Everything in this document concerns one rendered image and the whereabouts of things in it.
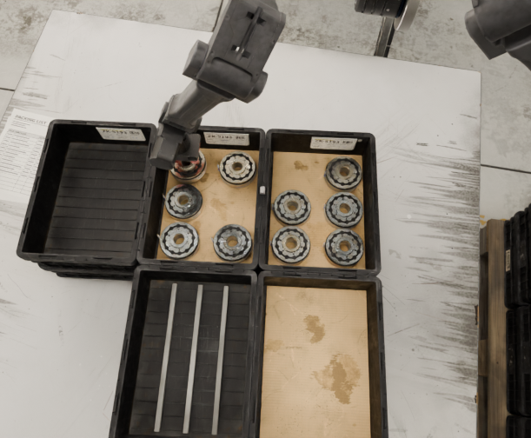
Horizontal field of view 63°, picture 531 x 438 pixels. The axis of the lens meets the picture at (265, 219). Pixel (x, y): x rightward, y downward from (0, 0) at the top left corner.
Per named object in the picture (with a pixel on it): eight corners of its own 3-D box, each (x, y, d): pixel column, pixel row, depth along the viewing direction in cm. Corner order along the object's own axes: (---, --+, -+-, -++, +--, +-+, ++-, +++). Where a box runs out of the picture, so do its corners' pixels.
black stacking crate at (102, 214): (69, 141, 132) (51, 120, 121) (166, 145, 131) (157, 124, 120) (38, 268, 118) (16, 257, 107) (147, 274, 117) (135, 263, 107)
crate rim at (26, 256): (54, 122, 123) (49, 118, 120) (159, 128, 122) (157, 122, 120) (18, 260, 109) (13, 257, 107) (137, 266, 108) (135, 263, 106)
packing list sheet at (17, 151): (9, 108, 149) (8, 107, 148) (73, 118, 147) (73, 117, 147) (-31, 195, 137) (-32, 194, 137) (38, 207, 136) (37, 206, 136)
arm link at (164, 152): (203, 113, 98) (167, 98, 95) (191, 158, 95) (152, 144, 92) (189, 133, 109) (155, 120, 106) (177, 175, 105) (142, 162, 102)
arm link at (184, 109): (272, 63, 62) (202, 29, 58) (260, 101, 62) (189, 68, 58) (203, 115, 102) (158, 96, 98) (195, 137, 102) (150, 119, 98)
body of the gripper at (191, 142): (198, 159, 112) (193, 146, 105) (159, 157, 113) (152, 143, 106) (201, 137, 114) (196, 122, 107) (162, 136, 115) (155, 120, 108)
